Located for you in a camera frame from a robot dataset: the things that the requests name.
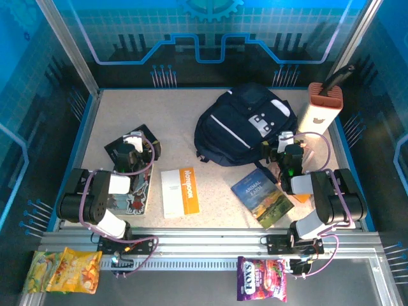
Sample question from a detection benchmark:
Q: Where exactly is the small controller board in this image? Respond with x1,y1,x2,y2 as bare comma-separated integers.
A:
110,253,135,279
288,256,315,280

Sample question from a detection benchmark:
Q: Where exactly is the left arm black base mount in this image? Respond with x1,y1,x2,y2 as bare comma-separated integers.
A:
97,234,157,256

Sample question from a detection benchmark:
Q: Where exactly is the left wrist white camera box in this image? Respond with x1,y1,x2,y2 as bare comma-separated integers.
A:
122,132,145,154

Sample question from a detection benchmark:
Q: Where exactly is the navy blue student backpack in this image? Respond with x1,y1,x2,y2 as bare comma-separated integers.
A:
194,83,299,168

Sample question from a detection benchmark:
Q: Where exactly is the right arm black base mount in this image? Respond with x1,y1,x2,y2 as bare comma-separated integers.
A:
260,234,325,256

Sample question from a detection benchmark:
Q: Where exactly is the small orange box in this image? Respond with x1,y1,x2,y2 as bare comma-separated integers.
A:
291,193,312,205

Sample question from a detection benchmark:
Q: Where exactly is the orange and white notebook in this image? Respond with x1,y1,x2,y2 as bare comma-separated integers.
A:
160,166,201,219

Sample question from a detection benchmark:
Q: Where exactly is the purple Fox's candy bag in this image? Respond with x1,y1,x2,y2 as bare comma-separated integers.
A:
237,256,288,303

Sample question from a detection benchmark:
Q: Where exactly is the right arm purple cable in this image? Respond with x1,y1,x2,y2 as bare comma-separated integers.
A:
285,132,355,279

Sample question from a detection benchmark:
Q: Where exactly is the aluminium frame post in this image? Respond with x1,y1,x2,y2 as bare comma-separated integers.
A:
34,0,101,96
330,0,385,85

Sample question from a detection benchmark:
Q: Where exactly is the black book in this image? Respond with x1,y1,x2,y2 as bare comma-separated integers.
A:
104,124,162,162

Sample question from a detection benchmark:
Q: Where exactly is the Animal Farm paperback book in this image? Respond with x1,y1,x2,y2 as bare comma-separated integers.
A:
230,168,296,230

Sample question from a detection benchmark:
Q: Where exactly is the yellow chips bag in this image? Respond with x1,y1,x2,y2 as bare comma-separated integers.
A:
46,247,103,295

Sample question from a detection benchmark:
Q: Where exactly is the black knife handle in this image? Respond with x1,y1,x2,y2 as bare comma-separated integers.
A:
320,64,356,96

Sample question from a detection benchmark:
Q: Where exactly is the pink transparent pouch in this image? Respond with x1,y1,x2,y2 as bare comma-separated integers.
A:
299,142,317,170

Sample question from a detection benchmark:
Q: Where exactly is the white knife block orange top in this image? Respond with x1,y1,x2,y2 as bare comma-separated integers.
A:
296,82,344,138

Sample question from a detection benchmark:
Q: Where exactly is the illustrated Chinese children's book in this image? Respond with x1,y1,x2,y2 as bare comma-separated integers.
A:
106,162,154,218

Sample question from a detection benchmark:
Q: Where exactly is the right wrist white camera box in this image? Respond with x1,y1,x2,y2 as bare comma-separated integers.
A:
276,131,296,153

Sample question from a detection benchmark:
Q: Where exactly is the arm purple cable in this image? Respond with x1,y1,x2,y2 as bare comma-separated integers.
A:
78,134,160,279
285,132,355,279

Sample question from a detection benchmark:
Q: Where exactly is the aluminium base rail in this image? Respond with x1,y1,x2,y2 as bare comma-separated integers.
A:
37,228,383,259

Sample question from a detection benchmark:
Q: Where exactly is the white slotted cable duct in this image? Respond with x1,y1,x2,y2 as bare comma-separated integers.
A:
99,257,293,272

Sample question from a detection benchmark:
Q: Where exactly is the green yellow snack bag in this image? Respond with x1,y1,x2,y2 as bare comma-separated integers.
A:
21,251,64,295

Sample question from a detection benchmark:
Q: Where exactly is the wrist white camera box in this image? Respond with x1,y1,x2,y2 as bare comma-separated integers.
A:
122,132,145,154
276,131,296,153

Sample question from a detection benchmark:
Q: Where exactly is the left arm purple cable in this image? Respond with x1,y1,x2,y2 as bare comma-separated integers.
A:
78,134,160,279

